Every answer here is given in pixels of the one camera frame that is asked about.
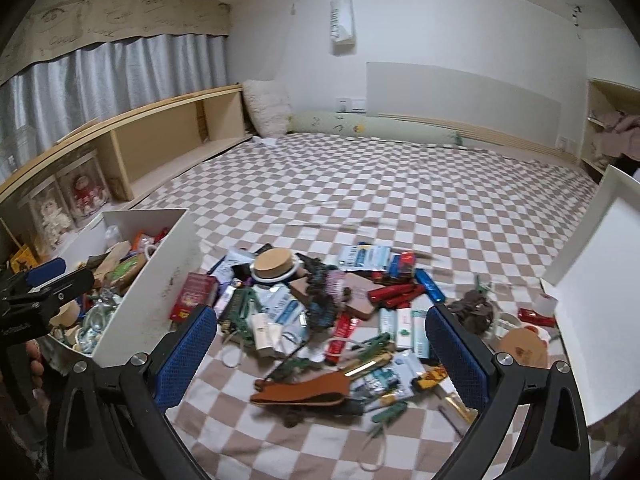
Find green clip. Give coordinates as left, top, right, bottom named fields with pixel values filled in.
left=265, top=355, right=311, bottom=383
left=370, top=402, right=408, bottom=423

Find white printed packet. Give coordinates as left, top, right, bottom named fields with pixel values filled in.
left=220, top=255, right=256, bottom=281

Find round jar with wooden lid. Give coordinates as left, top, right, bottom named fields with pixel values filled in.
left=250, top=248, right=306, bottom=283

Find clear plastic packets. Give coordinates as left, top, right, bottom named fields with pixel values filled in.
left=77, top=295, right=121, bottom=356

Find grey curtain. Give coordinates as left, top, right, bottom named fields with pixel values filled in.
left=0, top=34, right=231, bottom=181

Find fluffy white pillow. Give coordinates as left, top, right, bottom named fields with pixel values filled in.
left=242, top=79, right=293, bottom=137

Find checkered bed blanket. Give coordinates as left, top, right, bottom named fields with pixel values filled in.
left=115, top=132, right=640, bottom=480

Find yellow black packet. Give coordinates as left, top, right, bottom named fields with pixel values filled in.
left=412, top=365, right=448, bottom=391

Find beige printed curtain valance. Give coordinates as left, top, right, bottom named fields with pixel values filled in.
left=0, top=0, right=233, bottom=86

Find pile of clothes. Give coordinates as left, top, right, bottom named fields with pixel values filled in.
left=597, top=110, right=640, bottom=161

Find brown leather case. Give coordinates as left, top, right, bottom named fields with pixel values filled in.
left=249, top=367, right=351, bottom=406

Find tan paper card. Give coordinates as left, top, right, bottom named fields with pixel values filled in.
left=92, top=241, right=132, bottom=281

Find white headboard panel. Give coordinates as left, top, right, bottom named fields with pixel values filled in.
left=366, top=61, right=562, bottom=148

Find blue white packet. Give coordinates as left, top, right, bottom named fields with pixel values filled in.
left=339, top=245, right=393, bottom=271

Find clear case with white doll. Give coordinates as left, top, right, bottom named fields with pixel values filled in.
left=17, top=175, right=76, bottom=256

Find dark crochet yarn piece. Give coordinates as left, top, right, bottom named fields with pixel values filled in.
left=300, top=260, right=346, bottom=331

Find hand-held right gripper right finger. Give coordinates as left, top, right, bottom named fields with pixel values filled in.
left=425, top=303, right=592, bottom=480

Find white box lid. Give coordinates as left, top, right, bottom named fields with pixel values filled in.
left=539, top=164, right=640, bottom=428

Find clear case with red doll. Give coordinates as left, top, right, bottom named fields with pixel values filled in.
left=55, top=157, right=113, bottom=226

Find white storage box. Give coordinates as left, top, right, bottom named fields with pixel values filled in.
left=39, top=208, right=203, bottom=368

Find hanging white bag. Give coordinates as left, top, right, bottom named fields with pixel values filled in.
left=329, top=0, right=357, bottom=55

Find long wooden bedside shelf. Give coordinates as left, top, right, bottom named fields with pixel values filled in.
left=0, top=84, right=253, bottom=271

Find white green tube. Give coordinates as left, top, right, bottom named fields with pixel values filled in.
left=378, top=307, right=398, bottom=348
left=395, top=307, right=431, bottom=359

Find white medicine packet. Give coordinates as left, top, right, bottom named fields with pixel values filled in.
left=250, top=285, right=311, bottom=356

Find blue lighter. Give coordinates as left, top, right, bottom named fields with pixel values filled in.
left=414, top=269, right=446, bottom=303

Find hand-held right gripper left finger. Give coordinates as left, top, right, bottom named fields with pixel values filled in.
left=54, top=304, right=219, bottom=480

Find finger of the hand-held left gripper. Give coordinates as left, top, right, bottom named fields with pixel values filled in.
left=22, top=258, right=67, bottom=288
left=10, top=267, right=96, bottom=318

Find small yellow box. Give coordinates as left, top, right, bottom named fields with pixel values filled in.
left=9, top=244, right=41, bottom=273

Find tall wooden shelf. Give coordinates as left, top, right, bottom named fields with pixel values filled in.
left=580, top=79, right=640, bottom=186

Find round brown coaster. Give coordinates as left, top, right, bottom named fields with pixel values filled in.
left=497, top=327, right=551, bottom=368

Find person's left hand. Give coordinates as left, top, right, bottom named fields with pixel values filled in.
left=27, top=339, right=47, bottom=391

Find red cigarette pack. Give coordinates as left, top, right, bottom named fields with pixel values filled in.
left=169, top=272, right=219, bottom=323

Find orange red lighter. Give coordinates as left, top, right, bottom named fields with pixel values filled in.
left=389, top=251, right=417, bottom=278

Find red toothpaste tube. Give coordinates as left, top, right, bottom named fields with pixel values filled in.
left=324, top=312, right=363, bottom=366

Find long green bolster pillow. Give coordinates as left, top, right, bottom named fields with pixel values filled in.
left=290, top=112, right=463, bottom=147

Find wooden bed slats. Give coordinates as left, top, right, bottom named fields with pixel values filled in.
left=372, top=111, right=583, bottom=166

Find brown wooden block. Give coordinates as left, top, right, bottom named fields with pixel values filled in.
left=342, top=272, right=381, bottom=321

